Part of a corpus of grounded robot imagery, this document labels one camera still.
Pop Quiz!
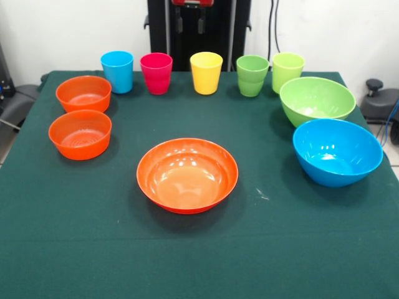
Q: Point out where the lime green bowl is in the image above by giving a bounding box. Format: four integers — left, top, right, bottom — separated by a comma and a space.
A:
279, 76, 357, 128

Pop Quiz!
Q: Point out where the black hanging cable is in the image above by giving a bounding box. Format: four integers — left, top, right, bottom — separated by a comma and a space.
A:
267, 0, 283, 54

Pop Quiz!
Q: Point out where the grey stand base with knob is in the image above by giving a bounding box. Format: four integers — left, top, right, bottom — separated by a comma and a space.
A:
361, 78, 399, 125

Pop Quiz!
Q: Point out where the lime green cup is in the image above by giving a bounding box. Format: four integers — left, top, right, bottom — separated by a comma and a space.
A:
272, 52, 305, 95

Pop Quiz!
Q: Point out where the yellow cup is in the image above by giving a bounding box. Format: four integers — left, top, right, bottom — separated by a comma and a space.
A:
190, 51, 224, 95

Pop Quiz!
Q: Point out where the blue cable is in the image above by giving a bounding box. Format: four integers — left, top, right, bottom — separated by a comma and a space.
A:
383, 99, 399, 147

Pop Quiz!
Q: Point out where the pink cup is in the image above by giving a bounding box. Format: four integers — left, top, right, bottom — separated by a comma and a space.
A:
140, 52, 173, 95

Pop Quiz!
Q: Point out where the blue bowl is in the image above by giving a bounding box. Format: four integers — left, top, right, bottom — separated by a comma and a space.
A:
292, 118, 384, 188

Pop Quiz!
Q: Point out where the small orange bowl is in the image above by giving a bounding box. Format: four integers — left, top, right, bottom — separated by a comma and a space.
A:
55, 75, 112, 113
48, 109, 113, 161

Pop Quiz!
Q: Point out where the dark green tablecloth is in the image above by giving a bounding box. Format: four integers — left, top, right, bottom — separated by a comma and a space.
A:
0, 70, 399, 299

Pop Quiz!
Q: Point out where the black equipment box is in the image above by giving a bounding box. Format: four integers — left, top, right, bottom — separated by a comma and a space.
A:
0, 43, 16, 100

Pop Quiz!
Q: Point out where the blue cup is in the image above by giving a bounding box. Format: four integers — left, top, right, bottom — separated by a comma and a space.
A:
100, 50, 135, 95

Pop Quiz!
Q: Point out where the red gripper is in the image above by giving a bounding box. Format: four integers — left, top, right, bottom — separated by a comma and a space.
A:
171, 0, 216, 34

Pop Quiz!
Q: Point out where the large orange bowl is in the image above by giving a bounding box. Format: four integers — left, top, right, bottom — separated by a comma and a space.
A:
136, 138, 239, 215

